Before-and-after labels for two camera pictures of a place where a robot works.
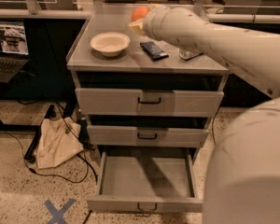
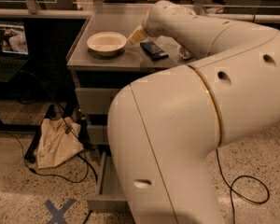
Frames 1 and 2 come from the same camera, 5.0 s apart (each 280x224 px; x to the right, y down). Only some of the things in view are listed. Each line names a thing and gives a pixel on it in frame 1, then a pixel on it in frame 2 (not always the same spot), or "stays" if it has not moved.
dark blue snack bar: [153, 50] stays
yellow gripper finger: [138, 26] → [138, 35]
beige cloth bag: [60, 140] stays
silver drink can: [187, 54] stays
